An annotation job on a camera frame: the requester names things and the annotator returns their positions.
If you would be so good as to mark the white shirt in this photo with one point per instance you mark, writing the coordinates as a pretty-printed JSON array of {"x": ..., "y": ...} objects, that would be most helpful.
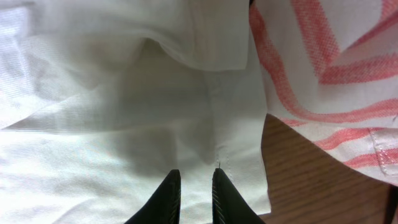
[{"x": 101, "y": 99}]

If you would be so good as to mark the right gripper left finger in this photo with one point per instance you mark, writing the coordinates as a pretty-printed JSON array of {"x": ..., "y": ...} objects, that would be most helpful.
[{"x": 163, "y": 207}]

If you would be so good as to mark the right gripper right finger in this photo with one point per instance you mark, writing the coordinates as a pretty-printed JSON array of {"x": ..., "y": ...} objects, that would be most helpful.
[{"x": 228, "y": 206}]

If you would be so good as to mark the red striped white garment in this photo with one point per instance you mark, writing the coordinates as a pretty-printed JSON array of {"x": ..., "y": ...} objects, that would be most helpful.
[{"x": 330, "y": 73}]

